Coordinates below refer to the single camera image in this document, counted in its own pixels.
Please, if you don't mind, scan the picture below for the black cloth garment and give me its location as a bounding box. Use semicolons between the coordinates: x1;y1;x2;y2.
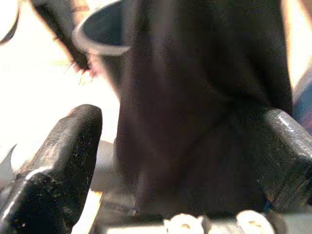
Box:
34;0;294;220

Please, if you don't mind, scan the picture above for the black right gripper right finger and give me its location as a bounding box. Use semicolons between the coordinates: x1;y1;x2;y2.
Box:
257;108;312;215

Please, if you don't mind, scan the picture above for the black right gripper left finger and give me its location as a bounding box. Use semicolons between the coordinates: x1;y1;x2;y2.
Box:
0;104;103;234

